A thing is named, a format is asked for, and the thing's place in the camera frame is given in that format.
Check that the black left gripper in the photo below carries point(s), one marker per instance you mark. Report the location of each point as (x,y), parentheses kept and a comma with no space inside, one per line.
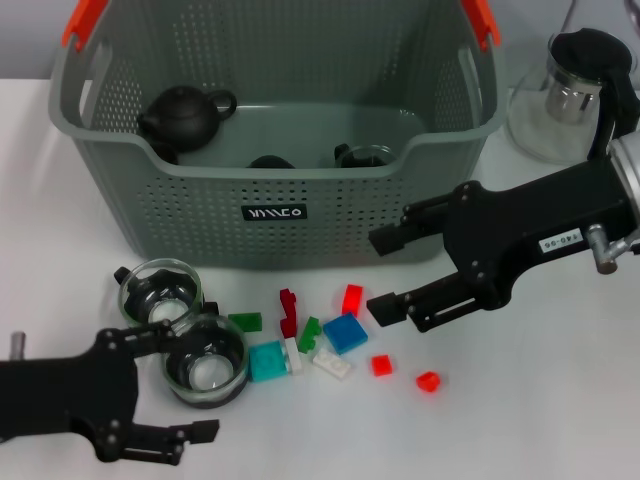
(65,395)

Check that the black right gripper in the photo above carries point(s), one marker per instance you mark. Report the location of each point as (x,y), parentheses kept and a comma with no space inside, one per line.
(525,225)

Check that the glass teacup with black holder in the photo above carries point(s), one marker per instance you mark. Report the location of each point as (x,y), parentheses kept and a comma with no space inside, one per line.
(365,157)
(210,380)
(270,163)
(160,312)

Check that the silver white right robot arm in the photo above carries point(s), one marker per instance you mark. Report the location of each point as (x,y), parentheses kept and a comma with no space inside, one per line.
(630,175)

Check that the grey perforated storage bin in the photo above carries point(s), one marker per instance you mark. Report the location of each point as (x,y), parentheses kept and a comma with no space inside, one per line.
(300,240)

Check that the red tall brick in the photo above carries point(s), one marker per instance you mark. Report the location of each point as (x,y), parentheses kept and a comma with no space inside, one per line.
(352,300)

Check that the blue square brick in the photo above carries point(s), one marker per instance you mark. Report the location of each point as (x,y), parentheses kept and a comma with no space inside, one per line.
(345,336)

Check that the red small square brick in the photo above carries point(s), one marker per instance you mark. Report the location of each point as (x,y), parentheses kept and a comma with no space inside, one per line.
(381,365)

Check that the green flat two-stud brick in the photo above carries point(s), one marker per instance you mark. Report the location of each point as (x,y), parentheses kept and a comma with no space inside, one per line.
(246,322)

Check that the cyan square brick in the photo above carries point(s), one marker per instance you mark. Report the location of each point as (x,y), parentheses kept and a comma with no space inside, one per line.
(267,362)

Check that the red small rounded brick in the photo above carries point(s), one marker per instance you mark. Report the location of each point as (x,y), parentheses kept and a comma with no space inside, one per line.
(427,382)

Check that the green small brick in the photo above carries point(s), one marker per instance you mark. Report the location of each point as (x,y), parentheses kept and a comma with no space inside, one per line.
(310,335)

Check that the white two-stud brick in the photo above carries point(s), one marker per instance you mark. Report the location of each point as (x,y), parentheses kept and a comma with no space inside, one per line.
(330,364)

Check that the dark red angled brick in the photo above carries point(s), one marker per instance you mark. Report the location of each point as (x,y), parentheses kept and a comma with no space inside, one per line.
(288,315)

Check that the glass teapot with black lid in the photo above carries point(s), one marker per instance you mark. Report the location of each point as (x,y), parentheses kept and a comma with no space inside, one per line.
(540,125)

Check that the black clay teapot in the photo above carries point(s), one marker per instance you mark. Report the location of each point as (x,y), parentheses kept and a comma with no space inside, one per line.
(182,117)

